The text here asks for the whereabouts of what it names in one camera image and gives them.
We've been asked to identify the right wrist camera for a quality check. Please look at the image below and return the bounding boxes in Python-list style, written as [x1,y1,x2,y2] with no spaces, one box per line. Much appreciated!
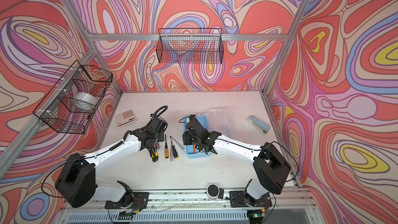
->
[188,115,197,121]

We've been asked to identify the left black wire basket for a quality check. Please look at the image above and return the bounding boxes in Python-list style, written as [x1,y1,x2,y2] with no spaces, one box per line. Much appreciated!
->
[33,60,113,134]

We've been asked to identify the clear toolbox lid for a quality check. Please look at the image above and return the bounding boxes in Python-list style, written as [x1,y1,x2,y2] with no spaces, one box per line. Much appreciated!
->
[197,108,239,140]

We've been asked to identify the back black wire basket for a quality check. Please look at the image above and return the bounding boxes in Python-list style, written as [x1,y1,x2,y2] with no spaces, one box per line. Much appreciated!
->
[156,28,224,64]

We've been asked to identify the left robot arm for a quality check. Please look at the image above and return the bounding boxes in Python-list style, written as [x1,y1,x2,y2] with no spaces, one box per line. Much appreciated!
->
[55,105,168,209]

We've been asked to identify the yellow black utility knife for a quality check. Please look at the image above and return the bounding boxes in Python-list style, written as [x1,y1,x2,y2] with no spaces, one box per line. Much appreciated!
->
[148,146,159,162]

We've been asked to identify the grey blue stapler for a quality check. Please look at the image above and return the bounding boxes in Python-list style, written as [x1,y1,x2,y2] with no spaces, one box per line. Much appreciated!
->
[247,116,271,134]

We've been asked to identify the aluminium front rail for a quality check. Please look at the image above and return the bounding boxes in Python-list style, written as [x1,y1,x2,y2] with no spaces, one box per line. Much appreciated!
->
[60,188,318,214]

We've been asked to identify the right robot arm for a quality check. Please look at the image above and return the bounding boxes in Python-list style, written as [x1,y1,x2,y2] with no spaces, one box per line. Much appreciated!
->
[183,115,291,200]

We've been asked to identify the light blue plastic toolbox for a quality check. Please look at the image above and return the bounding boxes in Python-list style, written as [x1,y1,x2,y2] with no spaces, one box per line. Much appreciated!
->
[182,114,211,159]

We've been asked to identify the yellow handled screwdriver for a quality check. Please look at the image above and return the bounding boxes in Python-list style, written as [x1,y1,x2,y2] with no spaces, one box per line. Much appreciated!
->
[164,135,170,159]

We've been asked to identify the white tape roll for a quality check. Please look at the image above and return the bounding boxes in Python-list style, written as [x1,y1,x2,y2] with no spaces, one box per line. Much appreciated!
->
[73,92,98,113]

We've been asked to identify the round black white knob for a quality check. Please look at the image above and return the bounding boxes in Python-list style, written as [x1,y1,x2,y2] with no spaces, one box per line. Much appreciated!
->
[206,184,220,200]

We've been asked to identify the black yellow screwdriver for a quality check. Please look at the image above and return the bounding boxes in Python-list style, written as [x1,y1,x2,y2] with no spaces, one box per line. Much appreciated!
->
[170,136,178,160]

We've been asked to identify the black wire basket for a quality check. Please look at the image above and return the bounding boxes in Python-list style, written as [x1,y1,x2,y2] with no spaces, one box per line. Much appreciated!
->
[156,28,224,64]
[33,60,113,134]

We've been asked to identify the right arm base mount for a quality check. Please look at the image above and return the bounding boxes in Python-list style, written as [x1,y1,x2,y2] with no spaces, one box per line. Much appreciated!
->
[226,191,272,209]

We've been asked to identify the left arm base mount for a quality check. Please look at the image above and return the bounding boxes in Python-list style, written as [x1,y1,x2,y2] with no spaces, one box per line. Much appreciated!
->
[105,191,149,211]

